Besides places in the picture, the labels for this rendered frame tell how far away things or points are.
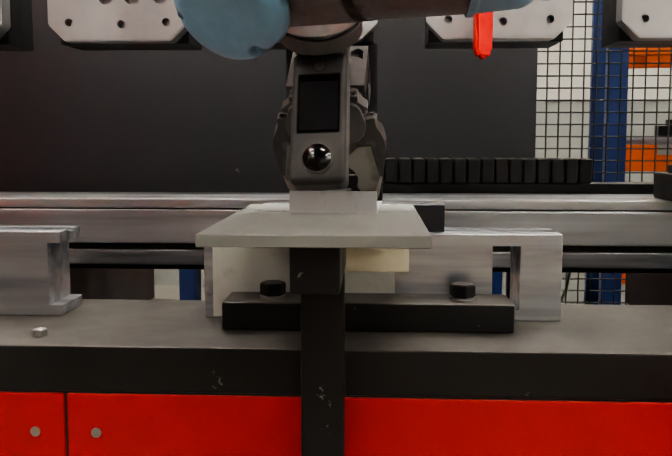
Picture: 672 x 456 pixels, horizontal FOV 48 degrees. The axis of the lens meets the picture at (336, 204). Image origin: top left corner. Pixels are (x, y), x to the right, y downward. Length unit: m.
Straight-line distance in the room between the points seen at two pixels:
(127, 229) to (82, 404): 0.41
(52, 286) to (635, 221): 0.77
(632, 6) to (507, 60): 0.55
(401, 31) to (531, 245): 0.62
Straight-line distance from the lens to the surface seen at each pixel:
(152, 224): 1.14
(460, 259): 0.84
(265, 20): 0.47
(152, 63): 1.41
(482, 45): 0.78
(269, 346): 0.74
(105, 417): 0.79
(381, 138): 0.69
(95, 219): 1.16
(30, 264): 0.91
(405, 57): 1.36
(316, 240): 0.58
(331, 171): 0.61
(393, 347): 0.74
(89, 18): 0.87
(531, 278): 0.85
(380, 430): 0.75
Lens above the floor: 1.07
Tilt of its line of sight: 5 degrees down
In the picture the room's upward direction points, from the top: straight up
